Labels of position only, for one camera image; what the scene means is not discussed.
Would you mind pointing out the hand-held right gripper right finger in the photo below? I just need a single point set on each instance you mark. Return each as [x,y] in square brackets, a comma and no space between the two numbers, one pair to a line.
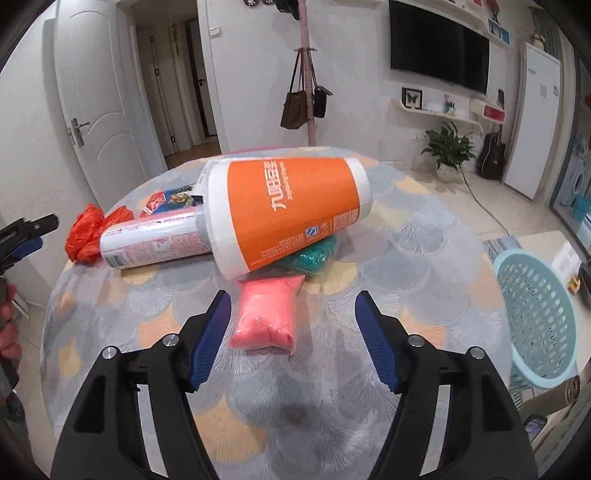
[375,333]

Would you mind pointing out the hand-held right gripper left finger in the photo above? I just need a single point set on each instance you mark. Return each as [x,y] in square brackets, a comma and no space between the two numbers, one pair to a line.
[213,331]

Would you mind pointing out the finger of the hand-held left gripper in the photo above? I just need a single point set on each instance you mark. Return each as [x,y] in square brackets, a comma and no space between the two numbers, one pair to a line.
[27,230]

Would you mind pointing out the pink powder bag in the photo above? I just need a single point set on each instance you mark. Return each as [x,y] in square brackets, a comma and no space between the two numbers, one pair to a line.
[265,313]

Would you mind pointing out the orange plastic bag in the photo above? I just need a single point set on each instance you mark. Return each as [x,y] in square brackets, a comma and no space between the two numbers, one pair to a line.
[90,233]

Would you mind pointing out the teal bag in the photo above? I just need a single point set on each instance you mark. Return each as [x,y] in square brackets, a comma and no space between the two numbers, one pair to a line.
[310,256]

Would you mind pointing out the pink white labelled cup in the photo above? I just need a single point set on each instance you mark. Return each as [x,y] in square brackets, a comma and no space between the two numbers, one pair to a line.
[154,237]

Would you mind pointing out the red blue snack wrapper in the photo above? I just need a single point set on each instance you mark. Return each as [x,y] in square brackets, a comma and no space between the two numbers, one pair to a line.
[170,199]

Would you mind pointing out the large orange labelled cup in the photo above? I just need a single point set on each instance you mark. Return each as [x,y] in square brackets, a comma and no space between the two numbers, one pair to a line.
[286,210]

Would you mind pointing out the light blue plastic basket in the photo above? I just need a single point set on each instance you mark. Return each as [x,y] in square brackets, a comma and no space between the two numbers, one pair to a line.
[535,318]

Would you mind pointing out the person's left hand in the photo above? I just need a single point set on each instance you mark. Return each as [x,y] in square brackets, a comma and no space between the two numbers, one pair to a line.
[8,325]

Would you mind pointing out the round table with patterned cloth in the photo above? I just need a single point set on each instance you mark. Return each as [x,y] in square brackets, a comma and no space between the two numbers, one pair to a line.
[332,295]

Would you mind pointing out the white door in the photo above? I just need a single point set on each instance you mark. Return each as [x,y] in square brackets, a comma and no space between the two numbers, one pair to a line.
[99,101]

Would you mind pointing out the potted green plant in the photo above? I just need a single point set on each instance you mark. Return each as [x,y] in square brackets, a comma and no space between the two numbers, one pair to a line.
[450,147]

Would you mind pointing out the acoustic guitar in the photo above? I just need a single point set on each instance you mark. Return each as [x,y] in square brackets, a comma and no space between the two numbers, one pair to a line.
[491,154]

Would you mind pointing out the framed butterfly picture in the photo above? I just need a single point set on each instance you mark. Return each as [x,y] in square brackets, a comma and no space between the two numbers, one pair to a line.
[412,98]

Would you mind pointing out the black handbag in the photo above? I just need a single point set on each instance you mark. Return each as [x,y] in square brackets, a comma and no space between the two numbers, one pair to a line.
[320,99]

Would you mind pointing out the brown handbag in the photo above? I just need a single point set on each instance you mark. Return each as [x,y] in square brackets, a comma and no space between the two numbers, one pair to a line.
[293,104]

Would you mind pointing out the washing machine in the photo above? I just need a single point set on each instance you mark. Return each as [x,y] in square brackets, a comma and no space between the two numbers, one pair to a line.
[575,184]

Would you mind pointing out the white refrigerator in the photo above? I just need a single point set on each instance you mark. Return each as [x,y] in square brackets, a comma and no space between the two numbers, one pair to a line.
[533,122]

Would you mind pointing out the pink coat stand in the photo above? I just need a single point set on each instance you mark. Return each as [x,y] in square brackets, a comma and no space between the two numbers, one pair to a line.
[305,69]

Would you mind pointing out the white wall shelf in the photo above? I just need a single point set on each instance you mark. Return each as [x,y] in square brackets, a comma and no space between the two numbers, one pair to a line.
[438,110]

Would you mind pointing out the wall television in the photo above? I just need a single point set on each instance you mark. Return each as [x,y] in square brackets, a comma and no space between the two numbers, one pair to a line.
[438,46]

